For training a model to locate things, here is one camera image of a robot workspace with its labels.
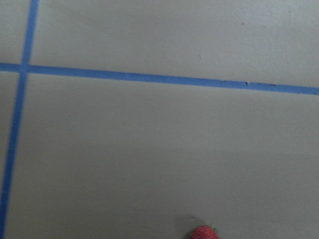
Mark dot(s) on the red strawberry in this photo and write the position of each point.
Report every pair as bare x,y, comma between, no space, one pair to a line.
204,232

